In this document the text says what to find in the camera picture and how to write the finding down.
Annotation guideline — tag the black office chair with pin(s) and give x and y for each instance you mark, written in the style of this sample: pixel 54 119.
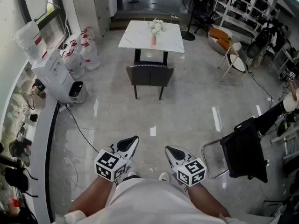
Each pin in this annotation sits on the black office chair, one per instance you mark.
pixel 204 20

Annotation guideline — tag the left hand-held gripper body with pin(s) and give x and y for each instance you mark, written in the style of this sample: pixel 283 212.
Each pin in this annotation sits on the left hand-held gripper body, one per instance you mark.
pixel 107 162

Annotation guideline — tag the grey metal cabinet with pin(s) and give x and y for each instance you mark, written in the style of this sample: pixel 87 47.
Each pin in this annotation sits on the grey metal cabinet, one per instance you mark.
pixel 100 8

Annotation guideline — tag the black folding chair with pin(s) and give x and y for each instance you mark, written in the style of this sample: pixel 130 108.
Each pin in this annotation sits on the black folding chair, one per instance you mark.
pixel 245 153

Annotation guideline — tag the small black box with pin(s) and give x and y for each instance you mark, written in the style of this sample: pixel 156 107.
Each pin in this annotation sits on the small black box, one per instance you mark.
pixel 33 117

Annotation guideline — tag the small orange cushion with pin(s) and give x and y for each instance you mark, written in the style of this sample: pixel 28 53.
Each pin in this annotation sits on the small orange cushion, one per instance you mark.
pixel 224 43

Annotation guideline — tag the white shelving rack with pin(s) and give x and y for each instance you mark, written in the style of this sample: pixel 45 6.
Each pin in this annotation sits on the white shelving rack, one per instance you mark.
pixel 233 22

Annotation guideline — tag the person's white shoe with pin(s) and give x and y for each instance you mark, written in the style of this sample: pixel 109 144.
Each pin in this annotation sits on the person's white shoe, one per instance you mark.
pixel 132 173
pixel 164 176

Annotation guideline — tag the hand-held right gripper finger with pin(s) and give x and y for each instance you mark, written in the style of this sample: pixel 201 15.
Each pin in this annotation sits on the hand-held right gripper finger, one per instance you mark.
pixel 172 162
pixel 177 153

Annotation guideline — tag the large water bottle red label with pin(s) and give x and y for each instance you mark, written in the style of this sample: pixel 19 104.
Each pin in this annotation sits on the large water bottle red label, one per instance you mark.
pixel 29 39

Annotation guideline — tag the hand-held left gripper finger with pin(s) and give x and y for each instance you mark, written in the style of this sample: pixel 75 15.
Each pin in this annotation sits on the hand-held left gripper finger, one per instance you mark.
pixel 135 151
pixel 127 143

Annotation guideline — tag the white marble table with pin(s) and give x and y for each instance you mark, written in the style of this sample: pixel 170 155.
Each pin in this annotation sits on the white marble table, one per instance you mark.
pixel 137 36

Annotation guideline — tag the black framed window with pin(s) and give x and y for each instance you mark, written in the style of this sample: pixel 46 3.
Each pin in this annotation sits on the black framed window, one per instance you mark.
pixel 50 31

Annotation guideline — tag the white power strip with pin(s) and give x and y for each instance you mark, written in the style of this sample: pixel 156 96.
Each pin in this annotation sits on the white power strip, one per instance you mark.
pixel 174 16
pixel 62 108

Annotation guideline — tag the person's left white shoe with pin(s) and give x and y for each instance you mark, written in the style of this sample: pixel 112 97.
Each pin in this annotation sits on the person's left white shoe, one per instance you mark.
pixel 132 173

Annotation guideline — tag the beige bag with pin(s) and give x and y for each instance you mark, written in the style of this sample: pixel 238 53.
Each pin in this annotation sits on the beige bag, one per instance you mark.
pixel 35 100

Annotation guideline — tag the person's white shirt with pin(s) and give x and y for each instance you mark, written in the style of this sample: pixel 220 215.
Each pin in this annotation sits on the person's white shirt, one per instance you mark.
pixel 149 202

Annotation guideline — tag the large orange cushion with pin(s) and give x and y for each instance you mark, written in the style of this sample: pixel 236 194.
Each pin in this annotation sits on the large orange cushion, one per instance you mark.
pixel 217 32

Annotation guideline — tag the person's right white shoe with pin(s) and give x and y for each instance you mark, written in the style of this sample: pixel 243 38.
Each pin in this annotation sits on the person's right white shoe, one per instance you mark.
pixel 164 176

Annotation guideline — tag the pink vase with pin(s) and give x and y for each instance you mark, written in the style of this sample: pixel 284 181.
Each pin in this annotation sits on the pink vase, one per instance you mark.
pixel 153 40

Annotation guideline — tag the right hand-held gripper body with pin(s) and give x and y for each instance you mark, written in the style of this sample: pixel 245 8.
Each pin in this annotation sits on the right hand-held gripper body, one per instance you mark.
pixel 191 171

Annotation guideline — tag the white curved counter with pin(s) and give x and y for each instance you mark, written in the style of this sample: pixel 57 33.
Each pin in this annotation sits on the white curved counter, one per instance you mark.
pixel 44 148

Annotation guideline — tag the person's left forearm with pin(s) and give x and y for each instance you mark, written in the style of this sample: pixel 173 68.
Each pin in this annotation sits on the person's left forearm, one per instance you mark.
pixel 93 195

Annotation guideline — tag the person's right forearm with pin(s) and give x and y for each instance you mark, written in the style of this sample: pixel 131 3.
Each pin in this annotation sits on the person's right forearm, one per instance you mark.
pixel 205 199

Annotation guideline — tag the dark blue chair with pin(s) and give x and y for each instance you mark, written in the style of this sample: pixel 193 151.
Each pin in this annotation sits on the dark blue chair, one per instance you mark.
pixel 149 76

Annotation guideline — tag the white water dispenser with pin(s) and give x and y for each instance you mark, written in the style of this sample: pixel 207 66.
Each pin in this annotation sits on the white water dispenser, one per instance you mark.
pixel 53 71

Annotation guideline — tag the round basket with orange cushions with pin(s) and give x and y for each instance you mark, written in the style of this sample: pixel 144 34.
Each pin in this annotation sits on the round basket with orange cushions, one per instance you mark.
pixel 213 45

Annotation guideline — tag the light wooden chair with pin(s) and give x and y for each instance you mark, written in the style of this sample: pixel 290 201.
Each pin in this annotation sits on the light wooden chair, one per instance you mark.
pixel 237 63

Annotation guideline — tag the white flower bouquet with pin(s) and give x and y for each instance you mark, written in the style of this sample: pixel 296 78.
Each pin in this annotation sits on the white flower bouquet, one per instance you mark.
pixel 156 26

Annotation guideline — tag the dark wooden step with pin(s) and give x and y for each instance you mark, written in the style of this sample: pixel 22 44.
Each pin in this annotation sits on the dark wooden step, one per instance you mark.
pixel 130 16

